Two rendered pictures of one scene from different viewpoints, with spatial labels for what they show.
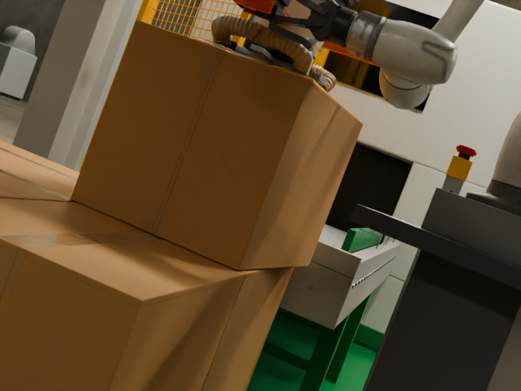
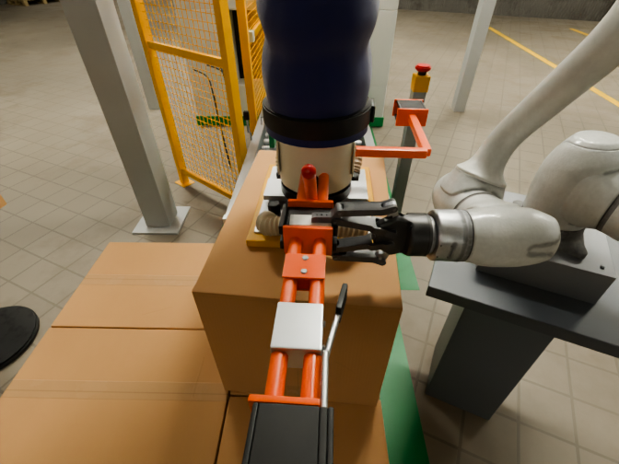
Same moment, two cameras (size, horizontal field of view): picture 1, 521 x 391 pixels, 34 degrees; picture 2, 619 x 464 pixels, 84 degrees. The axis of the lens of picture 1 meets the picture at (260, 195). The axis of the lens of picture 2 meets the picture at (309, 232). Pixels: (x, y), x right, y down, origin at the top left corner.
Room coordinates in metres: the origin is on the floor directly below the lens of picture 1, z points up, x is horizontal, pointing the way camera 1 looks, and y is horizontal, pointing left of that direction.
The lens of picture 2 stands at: (1.32, 0.23, 1.45)
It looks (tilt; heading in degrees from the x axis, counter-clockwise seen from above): 40 degrees down; 349
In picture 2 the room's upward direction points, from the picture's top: straight up
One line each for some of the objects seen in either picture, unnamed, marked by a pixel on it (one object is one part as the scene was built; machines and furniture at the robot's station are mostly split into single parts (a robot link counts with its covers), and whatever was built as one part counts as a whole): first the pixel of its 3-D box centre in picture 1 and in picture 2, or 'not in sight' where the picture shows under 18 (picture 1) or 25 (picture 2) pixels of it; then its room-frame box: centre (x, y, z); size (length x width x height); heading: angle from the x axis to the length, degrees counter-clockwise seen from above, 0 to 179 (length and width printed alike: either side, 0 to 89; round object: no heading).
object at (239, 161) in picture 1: (232, 157); (310, 262); (2.02, 0.09, 0.74); 0.60 x 0.40 x 0.40; 163
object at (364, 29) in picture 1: (365, 35); (443, 235); (1.72, -0.08, 1.07); 0.09 x 0.06 x 0.09; 168
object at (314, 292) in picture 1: (228, 256); not in sight; (2.40, 0.02, 0.48); 0.70 x 0.03 x 0.15; 78
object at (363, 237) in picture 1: (375, 240); not in sight; (3.84, -0.55, 0.60); 1.60 x 0.11 x 0.09; 168
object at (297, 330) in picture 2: not in sight; (298, 334); (1.58, 0.20, 1.07); 0.07 x 0.07 x 0.04; 76
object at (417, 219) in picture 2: (331, 22); (401, 234); (1.74, -0.01, 1.07); 0.09 x 0.07 x 0.08; 78
